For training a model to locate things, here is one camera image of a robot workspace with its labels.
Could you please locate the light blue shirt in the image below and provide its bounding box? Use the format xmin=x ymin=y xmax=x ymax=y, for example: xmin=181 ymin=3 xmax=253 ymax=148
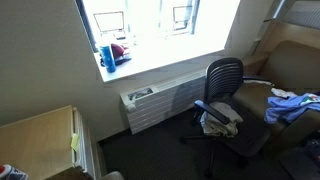
xmin=264 ymin=92 xmax=320 ymax=125

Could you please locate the dark flat item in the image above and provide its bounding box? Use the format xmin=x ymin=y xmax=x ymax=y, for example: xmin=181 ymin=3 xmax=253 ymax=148
xmin=114 ymin=54 xmax=133 ymax=66

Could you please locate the dark red cap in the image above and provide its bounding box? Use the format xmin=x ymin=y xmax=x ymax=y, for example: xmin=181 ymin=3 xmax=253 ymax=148
xmin=110 ymin=43 xmax=126 ymax=60

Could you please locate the blue water bottle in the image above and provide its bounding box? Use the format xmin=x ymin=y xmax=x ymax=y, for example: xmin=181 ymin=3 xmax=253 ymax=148
xmin=98 ymin=41 xmax=117 ymax=74

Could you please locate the black office chair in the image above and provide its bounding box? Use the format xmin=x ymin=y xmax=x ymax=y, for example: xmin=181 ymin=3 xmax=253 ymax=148
xmin=179 ymin=57 xmax=273 ymax=179

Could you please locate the grey crumpled cloth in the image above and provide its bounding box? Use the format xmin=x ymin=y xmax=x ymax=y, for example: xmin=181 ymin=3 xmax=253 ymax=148
xmin=199 ymin=101 xmax=244 ymax=139

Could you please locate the long white cloth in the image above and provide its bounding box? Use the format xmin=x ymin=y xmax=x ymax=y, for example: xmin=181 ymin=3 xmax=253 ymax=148
xmin=243 ymin=78 xmax=275 ymax=87

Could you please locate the yellow sticky note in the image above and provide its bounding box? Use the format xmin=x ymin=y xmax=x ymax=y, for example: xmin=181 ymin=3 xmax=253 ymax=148
xmin=70 ymin=132 xmax=81 ymax=152

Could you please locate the white crumpled cloth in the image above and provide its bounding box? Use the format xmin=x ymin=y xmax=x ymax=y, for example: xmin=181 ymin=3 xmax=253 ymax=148
xmin=270 ymin=87 xmax=298 ymax=100

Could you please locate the light wooden drawer cabinet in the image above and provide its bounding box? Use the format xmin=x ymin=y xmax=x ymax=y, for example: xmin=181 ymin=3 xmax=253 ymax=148
xmin=0 ymin=105 xmax=102 ymax=180

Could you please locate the red and white item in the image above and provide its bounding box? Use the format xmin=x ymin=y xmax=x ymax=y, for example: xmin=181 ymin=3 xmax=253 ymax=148
xmin=0 ymin=164 xmax=30 ymax=180

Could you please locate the white wall heater unit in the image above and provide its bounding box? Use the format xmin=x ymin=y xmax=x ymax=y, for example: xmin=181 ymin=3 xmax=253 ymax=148
xmin=119 ymin=68 xmax=208 ymax=135

